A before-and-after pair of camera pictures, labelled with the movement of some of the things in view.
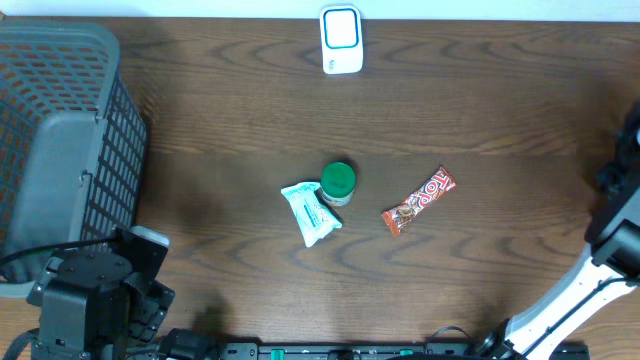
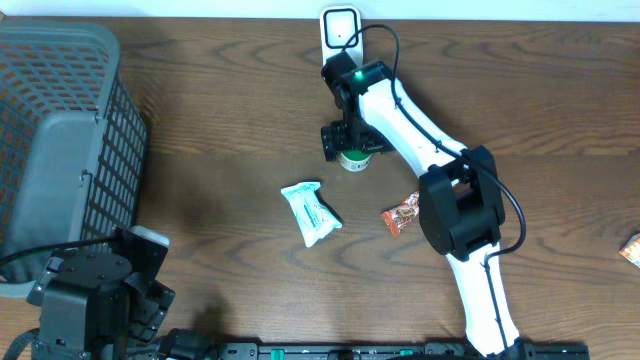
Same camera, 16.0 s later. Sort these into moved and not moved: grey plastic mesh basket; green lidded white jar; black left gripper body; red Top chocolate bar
Moved: green lidded white jar
Not moved: red Top chocolate bar; grey plastic mesh basket; black left gripper body
